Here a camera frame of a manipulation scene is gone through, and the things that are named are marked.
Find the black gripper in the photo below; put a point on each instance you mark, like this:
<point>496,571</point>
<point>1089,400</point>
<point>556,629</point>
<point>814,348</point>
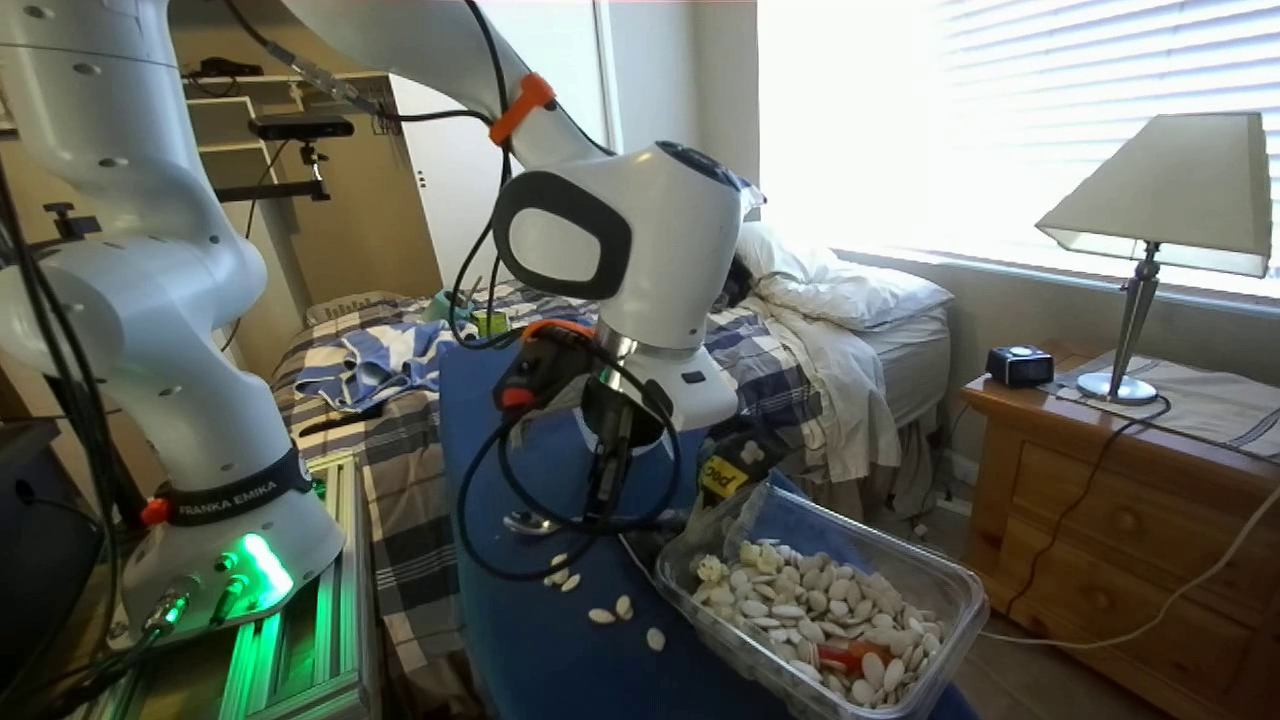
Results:
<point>618,426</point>

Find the silver metal spoon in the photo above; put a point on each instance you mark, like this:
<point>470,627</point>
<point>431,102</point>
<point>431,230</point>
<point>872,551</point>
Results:
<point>538,527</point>

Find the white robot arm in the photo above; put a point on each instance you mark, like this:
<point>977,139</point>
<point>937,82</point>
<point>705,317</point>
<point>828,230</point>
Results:
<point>98,96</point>

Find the black popcorn bag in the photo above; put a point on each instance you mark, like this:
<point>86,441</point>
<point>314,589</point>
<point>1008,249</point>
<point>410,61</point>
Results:
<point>725,465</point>

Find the blue ironing board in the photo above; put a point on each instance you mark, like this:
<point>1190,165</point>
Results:
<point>575,629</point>

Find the bed with plaid bedding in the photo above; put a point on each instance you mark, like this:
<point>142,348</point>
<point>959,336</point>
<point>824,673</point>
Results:
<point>852,400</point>

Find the white pillow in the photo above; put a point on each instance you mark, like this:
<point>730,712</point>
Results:
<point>835,290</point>

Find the clear plastic seed container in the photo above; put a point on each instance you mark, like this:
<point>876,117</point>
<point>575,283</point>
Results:
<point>835,618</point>

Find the black alarm clock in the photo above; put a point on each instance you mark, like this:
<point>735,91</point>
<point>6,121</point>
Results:
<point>1021,367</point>

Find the window blinds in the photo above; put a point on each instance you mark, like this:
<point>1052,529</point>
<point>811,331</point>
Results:
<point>1047,91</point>

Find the wooden nightstand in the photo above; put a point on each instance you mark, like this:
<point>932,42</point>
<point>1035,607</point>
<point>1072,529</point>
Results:
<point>1144,554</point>

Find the beige table lamp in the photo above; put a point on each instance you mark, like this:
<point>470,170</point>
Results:
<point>1190,190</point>

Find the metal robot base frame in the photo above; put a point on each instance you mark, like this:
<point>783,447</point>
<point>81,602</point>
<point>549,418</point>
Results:
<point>260,618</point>

